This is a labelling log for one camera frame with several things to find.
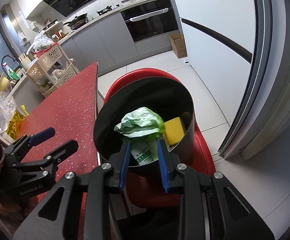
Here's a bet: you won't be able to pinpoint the yellow sponge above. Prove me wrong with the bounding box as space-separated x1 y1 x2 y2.
164 117 186 146

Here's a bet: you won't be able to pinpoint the green white plastic bag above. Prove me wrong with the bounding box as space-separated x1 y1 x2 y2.
114 107 164 138

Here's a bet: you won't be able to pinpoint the green white carton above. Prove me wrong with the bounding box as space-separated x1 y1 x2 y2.
131 134 170 166

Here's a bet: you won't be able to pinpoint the black trash bin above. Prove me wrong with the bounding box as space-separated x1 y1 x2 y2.
93 77 195 177

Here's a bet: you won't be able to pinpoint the kitchen faucet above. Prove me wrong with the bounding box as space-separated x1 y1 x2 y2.
1 54 26 81

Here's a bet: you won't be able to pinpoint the grey kitchen cabinets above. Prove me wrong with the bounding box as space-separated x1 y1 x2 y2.
9 0 183 106

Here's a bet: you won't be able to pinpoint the left human hand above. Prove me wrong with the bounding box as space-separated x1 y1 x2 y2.
0 196 38 217

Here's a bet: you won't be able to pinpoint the red chair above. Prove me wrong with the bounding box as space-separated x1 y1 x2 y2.
94 68 215 209

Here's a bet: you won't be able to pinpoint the beige plastic storage rack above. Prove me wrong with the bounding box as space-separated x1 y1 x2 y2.
26 43 79 98

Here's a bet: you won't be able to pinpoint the plastic bag on rack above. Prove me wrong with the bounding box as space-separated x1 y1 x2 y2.
26 30 54 55

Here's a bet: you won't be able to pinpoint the brown cardboard box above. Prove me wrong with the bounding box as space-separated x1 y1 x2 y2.
168 33 187 59

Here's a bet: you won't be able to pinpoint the black frying pan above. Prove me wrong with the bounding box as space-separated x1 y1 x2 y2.
63 13 89 30

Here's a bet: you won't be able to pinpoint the black built-in oven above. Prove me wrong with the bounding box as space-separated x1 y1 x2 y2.
121 0 178 43

